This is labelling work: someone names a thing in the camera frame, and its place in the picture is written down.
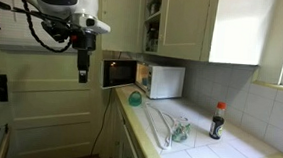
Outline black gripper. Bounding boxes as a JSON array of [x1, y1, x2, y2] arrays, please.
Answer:
[[68, 29, 98, 85]]

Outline microwave door with dark window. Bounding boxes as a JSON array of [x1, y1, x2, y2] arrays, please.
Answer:
[[100, 56, 139, 92]]

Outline small teal cup inside microwave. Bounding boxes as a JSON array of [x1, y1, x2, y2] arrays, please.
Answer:
[[141, 76, 150, 87]]

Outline white microwave oven body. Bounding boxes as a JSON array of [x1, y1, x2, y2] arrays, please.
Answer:
[[133, 62, 187, 102]]

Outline cream panelled door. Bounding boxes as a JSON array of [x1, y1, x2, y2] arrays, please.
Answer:
[[0, 28, 115, 158]]

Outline teal plastic cup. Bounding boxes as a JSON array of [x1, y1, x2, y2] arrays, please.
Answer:
[[127, 89, 144, 108]]

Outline dark jar on shelf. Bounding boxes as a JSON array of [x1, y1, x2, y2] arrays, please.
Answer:
[[144, 24, 160, 53]]

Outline cream lower counter cabinet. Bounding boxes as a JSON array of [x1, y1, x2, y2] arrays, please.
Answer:
[[108, 95, 156, 158]]

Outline glass jar on shelf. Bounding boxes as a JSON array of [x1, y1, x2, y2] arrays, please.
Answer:
[[147, 0, 162, 17]]

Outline clear bag with green contents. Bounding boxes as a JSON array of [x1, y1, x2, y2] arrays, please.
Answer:
[[170, 116, 193, 145]]

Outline soy sauce bottle red cap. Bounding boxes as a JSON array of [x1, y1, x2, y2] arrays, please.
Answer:
[[208, 100, 228, 141]]

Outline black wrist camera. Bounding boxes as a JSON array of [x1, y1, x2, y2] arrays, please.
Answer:
[[39, 18, 73, 45]]

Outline black microwave power cord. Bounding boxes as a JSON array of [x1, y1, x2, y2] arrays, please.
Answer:
[[90, 50, 122, 158]]

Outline black coiled robot cable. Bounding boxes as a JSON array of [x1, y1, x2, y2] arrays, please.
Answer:
[[5, 0, 77, 55]]

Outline cream upper wall cabinet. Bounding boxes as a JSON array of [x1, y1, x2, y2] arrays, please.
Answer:
[[96, 0, 276, 68]]

